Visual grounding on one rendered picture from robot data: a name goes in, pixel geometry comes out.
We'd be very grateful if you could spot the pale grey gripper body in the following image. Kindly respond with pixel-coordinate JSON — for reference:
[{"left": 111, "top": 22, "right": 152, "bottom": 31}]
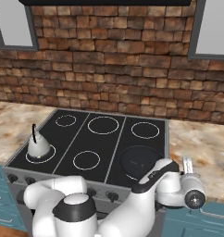
[{"left": 181, "top": 156, "right": 194, "bottom": 175}]

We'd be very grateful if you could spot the black round pan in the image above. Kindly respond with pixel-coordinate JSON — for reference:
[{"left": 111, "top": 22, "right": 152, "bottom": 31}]
[{"left": 118, "top": 144, "right": 163, "bottom": 181}]

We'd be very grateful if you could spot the black stove knob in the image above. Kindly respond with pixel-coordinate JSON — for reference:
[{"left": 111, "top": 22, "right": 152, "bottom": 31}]
[
  {"left": 7, "top": 173, "right": 19, "bottom": 184},
  {"left": 86, "top": 187, "right": 98, "bottom": 198},
  {"left": 106, "top": 191, "right": 119, "bottom": 204},
  {"left": 24, "top": 176, "right": 37, "bottom": 186}
]

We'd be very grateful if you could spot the black hob stove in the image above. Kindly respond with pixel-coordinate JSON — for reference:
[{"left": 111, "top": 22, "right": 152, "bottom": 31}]
[{"left": 2, "top": 107, "right": 171, "bottom": 237}]

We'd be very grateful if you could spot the blue drawer front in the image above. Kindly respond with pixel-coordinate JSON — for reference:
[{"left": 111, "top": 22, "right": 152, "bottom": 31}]
[
  {"left": 160, "top": 201, "right": 224, "bottom": 237},
  {"left": 0, "top": 163, "right": 14, "bottom": 208},
  {"left": 0, "top": 202, "right": 28, "bottom": 233}
]

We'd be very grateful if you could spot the black range hood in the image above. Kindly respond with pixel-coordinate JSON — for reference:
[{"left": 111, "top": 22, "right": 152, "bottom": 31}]
[{"left": 18, "top": 0, "right": 192, "bottom": 6}]

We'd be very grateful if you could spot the silver kettle with black handle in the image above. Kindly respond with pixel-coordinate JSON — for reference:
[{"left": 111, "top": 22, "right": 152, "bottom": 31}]
[{"left": 26, "top": 123, "right": 53, "bottom": 162}]

